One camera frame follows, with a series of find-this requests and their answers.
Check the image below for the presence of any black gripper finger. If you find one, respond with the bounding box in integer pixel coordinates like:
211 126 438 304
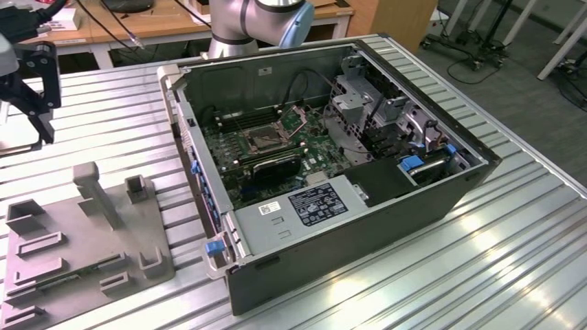
18 42 63 145

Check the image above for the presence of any black RAM slot bank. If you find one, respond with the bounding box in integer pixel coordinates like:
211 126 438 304
212 105 282 131
219 149 307 171

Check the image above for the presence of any CPU socket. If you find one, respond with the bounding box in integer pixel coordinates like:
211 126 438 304
246 125 288 155

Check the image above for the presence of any white cardboard box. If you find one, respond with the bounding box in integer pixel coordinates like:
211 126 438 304
43 7 78 32

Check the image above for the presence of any black round base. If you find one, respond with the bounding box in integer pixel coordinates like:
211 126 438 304
99 0 155 13

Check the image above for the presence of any wooden desk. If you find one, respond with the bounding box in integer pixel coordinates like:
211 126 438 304
0 0 356 69

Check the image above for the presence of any grey parts rack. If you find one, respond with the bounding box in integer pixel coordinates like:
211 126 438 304
0 162 178 330

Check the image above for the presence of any black graphics card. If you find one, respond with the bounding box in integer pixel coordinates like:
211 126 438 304
238 155 304 204

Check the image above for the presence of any green RAM stick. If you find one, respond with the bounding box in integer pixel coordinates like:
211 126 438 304
34 252 128 288

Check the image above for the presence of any green motherboard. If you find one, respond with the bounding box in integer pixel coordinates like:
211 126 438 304
202 102 369 204

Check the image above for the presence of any grey power supply unit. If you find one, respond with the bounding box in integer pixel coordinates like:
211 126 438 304
227 175 371 257

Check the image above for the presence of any grey metal disk bay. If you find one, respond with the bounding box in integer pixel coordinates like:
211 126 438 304
330 54 382 118

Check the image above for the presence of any black plastic shroud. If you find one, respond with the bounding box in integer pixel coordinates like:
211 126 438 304
343 159 422 207

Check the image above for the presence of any wooden cabinet panel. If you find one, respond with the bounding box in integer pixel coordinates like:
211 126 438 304
370 0 438 56

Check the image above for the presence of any open black PC case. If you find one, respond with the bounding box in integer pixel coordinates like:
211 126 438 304
156 33 502 316

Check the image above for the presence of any blue disk carrier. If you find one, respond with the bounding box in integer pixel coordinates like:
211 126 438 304
398 155 426 178

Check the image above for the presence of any black wheeled stand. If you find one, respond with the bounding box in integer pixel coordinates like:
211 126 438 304
421 0 511 72

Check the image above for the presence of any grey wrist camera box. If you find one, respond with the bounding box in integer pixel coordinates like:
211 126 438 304
0 32 20 76

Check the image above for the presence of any thin black plug cable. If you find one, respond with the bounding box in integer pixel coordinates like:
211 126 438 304
75 0 143 49

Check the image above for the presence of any black internal case wire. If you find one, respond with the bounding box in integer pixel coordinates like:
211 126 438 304
280 67 339 107

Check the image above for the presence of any white table frame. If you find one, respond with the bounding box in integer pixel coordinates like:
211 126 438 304
535 0 587 82

